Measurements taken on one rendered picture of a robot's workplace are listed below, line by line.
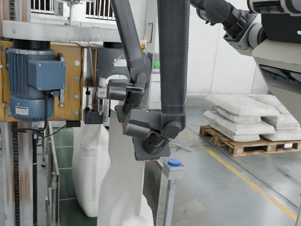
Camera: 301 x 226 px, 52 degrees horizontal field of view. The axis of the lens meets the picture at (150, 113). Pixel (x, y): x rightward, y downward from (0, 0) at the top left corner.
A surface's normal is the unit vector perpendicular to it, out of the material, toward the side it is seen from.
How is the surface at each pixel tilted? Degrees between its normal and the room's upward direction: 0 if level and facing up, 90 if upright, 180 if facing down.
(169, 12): 121
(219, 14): 97
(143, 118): 33
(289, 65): 130
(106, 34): 90
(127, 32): 98
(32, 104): 91
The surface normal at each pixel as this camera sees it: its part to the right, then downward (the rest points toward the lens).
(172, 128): -0.05, 0.73
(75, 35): 0.85, 0.22
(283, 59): -0.53, -0.73
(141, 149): 0.32, -0.47
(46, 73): 0.70, 0.26
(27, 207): 0.34, 0.28
